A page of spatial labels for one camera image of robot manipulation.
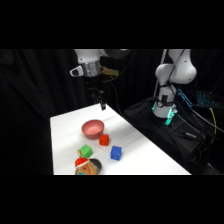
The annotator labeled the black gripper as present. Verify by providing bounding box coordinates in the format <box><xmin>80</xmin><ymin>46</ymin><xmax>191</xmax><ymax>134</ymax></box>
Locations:
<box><xmin>87</xmin><ymin>76</ymin><xmax>107</xmax><ymax>112</ymax></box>

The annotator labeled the blue cube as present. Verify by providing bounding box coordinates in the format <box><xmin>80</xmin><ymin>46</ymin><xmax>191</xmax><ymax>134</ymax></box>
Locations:
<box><xmin>110</xmin><ymin>145</ymin><xmax>123</xmax><ymax>161</ymax></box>

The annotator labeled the pink bowl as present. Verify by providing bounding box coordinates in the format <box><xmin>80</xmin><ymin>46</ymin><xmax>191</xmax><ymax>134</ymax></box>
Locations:
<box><xmin>81</xmin><ymin>119</ymin><xmax>105</xmax><ymax>140</ymax></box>

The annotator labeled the red cube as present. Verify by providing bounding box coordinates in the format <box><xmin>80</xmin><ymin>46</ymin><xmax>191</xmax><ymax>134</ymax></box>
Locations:
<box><xmin>98</xmin><ymin>133</ymin><xmax>110</xmax><ymax>147</ymax></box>

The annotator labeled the green cube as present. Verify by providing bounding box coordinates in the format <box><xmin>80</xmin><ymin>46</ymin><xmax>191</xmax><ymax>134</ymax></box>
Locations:
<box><xmin>78</xmin><ymin>144</ymin><xmax>94</xmax><ymax>158</ymax></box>

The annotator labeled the gingerbread plush with santa hat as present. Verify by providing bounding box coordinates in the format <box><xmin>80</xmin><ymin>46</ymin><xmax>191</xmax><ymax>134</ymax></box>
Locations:
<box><xmin>74</xmin><ymin>149</ymin><xmax>104</xmax><ymax>176</ymax></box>

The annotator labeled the green base light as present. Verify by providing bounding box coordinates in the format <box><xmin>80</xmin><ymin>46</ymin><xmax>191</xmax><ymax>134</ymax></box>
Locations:
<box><xmin>151</xmin><ymin>102</ymin><xmax>178</xmax><ymax>127</ymax></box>

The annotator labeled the black robot stand with cloth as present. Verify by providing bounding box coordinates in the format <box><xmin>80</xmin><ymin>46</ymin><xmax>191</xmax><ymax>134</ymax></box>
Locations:
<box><xmin>123</xmin><ymin>96</ymin><xmax>224</xmax><ymax>176</ymax></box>

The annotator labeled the blue clamp tool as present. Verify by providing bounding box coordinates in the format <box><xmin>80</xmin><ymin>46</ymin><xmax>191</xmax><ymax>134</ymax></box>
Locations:
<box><xmin>176</xmin><ymin>88</ymin><xmax>193</xmax><ymax>108</ymax></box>

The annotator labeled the dark pen with blue tip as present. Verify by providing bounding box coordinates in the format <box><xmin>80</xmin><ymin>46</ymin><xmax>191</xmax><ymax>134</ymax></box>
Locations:
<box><xmin>179</xmin><ymin>131</ymin><xmax>198</xmax><ymax>139</ymax></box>

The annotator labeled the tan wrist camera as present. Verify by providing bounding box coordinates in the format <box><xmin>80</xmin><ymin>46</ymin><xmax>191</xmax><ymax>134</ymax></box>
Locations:
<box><xmin>100</xmin><ymin>66</ymin><xmax>120</xmax><ymax>82</ymax></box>

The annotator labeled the yellow cable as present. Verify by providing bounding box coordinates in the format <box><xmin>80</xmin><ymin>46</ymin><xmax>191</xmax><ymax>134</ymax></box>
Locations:
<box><xmin>208</xmin><ymin>107</ymin><xmax>218</xmax><ymax>145</ymax></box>

